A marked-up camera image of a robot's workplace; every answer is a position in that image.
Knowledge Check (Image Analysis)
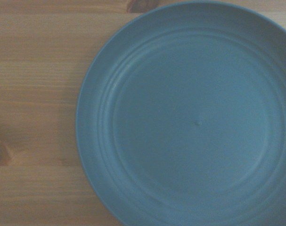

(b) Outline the blue round plastic plate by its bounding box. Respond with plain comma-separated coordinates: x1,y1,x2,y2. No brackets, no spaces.
75,0,286,226

